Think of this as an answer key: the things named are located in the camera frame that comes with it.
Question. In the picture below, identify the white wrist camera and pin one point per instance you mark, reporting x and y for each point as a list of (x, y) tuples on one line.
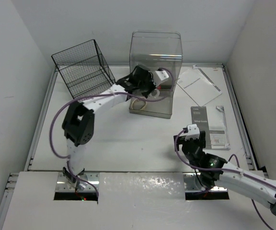
[(192, 132), (160, 76)]

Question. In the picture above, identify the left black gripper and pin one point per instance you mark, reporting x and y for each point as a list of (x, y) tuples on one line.
[(153, 85)]

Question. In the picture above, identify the clear plastic drawer cabinet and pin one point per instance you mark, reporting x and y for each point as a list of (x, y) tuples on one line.
[(153, 50)]

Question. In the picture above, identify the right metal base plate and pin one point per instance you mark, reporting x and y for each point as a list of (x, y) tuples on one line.
[(192, 183)]

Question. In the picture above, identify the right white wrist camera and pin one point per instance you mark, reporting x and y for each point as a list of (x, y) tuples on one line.
[(192, 132)]

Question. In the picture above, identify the clear tape roll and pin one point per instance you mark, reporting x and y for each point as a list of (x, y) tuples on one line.
[(154, 94)]

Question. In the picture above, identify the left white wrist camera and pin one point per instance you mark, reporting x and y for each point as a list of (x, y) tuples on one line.
[(160, 76)]

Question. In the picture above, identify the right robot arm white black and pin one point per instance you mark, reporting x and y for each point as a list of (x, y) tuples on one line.
[(217, 171)]

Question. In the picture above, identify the metal base plate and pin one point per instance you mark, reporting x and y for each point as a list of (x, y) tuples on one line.
[(192, 183), (64, 185)]

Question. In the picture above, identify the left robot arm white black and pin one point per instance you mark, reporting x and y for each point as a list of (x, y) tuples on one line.
[(79, 121)]

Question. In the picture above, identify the beige masking tape roll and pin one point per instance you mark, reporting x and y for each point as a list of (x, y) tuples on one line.
[(137, 104)]

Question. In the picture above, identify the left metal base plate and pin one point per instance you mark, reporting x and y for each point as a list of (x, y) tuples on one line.
[(64, 185)]

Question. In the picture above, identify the black wire mesh rack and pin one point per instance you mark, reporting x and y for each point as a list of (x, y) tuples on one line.
[(84, 69)]

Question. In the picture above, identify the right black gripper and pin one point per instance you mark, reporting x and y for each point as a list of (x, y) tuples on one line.
[(200, 142)]

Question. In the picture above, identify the white instruction sheet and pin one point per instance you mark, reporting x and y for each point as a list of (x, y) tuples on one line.
[(198, 87)]

